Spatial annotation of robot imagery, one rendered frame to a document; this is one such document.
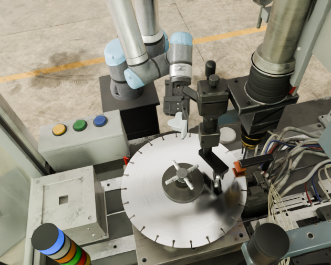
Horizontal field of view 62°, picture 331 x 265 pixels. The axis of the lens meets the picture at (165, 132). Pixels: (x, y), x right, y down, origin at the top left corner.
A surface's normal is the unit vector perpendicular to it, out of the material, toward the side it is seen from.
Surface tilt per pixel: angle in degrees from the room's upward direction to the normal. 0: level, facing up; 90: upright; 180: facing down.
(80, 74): 0
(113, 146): 90
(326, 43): 90
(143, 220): 0
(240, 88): 0
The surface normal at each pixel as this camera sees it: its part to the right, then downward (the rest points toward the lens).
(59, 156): 0.22, 0.77
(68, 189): -0.07, -0.60
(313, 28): -0.97, 0.22
